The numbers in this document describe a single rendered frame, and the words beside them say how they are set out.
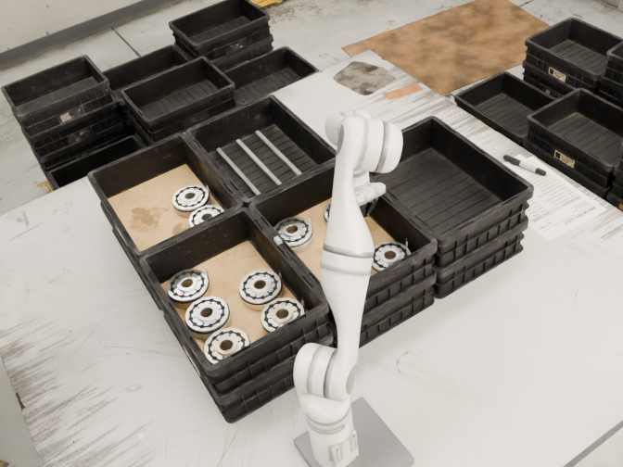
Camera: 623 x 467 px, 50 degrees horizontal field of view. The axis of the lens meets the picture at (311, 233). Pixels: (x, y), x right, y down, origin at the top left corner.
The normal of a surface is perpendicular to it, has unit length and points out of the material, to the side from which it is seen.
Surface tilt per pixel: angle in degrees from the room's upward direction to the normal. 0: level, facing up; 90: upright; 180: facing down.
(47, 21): 90
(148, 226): 0
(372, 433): 2
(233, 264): 0
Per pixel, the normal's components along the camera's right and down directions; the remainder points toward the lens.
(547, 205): -0.11, -0.70
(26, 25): 0.54, 0.55
